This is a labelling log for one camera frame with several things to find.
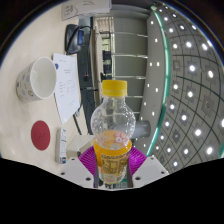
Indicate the yellow-capped clear drink bottle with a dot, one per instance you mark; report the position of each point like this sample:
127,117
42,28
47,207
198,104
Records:
113,133

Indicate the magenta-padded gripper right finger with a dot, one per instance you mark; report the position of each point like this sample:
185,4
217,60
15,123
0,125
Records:
137,159

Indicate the white remote control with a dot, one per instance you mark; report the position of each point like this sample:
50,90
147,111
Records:
61,146

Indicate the flat round red coaster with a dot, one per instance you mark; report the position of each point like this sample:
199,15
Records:
40,135

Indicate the white plastic organizer tray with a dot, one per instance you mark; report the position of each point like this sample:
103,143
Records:
78,143

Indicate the white printed paper sheet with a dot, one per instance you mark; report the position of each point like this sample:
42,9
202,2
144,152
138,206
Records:
68,86

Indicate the row of black office chairs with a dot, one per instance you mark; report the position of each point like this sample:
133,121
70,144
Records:
106,65

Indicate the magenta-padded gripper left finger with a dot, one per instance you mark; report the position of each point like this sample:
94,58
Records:
86,158

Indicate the ceiling lights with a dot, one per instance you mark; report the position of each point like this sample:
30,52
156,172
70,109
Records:
191,68

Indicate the long curved conference table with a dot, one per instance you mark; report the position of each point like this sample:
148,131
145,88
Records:
88,96

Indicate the white patterned cup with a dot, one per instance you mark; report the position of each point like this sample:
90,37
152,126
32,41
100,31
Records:
38,78

